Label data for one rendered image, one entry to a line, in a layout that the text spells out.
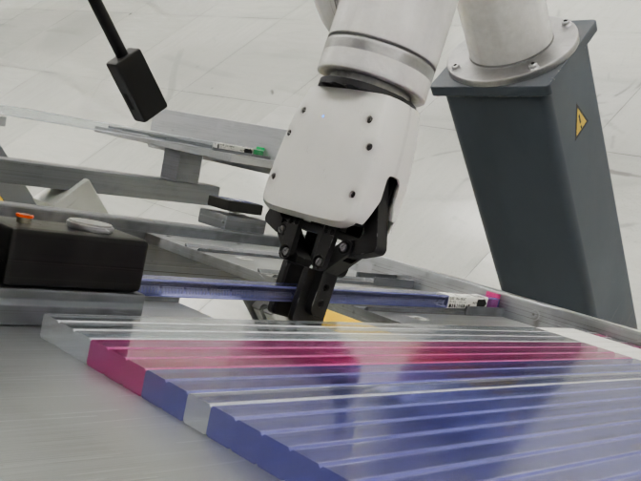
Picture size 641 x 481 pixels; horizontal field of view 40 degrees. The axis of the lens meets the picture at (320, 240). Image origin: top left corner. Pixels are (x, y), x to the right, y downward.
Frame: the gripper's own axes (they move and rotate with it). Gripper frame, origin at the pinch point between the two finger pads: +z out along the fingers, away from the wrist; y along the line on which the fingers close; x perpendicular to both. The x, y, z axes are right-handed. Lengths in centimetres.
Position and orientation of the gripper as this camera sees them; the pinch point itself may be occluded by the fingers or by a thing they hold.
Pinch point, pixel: (301, 293)
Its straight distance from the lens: 64.6
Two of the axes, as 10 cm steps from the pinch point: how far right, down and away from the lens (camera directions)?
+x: 6.5, 2.4, 7.2
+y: 6.9, 2.0, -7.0
